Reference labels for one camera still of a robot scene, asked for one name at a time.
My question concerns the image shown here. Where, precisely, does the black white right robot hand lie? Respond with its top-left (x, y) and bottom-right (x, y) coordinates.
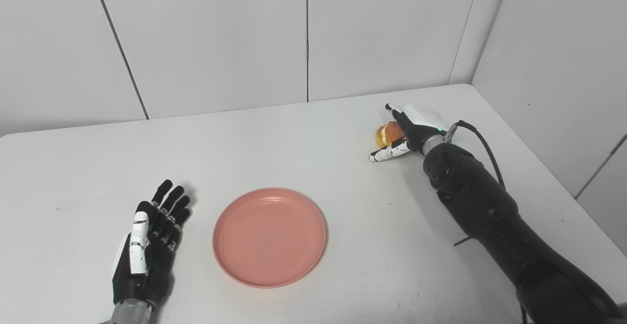
top-left (369, 102), bottom-right (450, 163)

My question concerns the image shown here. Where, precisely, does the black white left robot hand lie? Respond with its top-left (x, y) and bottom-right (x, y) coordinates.
top-left (112, 179), bottom-right (192, 308)

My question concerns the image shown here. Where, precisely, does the orange cream puff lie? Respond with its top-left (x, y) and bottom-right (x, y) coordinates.
top-left (375, 121), bottom-right (405, 149)

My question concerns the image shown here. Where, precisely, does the pink round plate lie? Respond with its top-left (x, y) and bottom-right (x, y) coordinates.
top-left (212, 187), bottom-right (328, 289)

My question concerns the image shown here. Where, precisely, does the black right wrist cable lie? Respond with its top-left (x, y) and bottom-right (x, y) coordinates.
top-left (445, 120), bottom-right (506, 190)

